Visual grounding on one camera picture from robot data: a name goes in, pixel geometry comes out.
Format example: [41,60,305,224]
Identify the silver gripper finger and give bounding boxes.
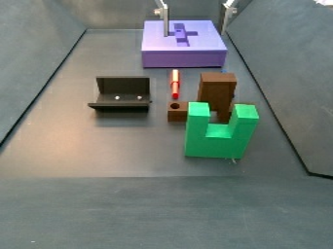
[221,0,240,34]
[154,0,169,36]

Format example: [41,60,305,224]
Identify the green U-shaped block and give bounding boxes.
[185,102,260,159]

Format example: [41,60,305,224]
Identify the purple board with cross slot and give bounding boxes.
[142,20,228,68]

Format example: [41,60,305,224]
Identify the red cylindrical peg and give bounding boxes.
[170,69,180,99]

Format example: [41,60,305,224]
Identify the brown L-shaped block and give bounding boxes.
[168,72,237,124]

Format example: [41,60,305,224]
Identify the black angle bracket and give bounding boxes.
[89,76,152,110]

